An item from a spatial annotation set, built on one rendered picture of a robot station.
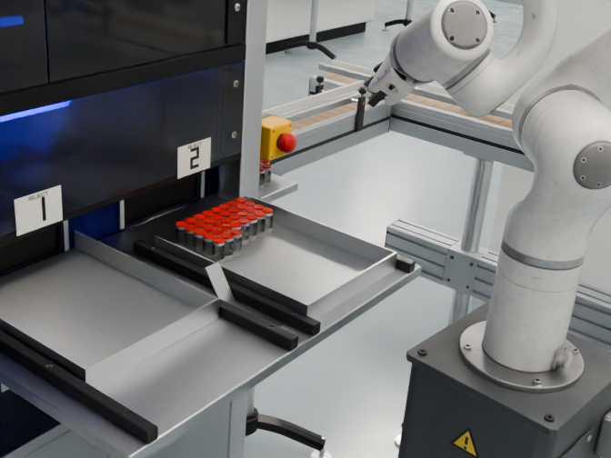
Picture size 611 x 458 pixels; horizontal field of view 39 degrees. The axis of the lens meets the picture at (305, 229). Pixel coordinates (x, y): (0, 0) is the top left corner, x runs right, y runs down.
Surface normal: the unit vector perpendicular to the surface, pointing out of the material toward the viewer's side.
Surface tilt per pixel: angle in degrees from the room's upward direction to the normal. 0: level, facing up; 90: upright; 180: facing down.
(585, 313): 90
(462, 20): 63
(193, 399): 0
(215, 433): 90
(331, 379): 0
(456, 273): 90
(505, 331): 90
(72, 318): 0
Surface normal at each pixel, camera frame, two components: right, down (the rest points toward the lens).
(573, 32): -0.60, 0.30
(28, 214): 0.80, 0.31
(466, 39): 0.24, 0.00
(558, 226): -0.19, 0.69
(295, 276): 0.07, -0.90
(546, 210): -0.32, 0.83
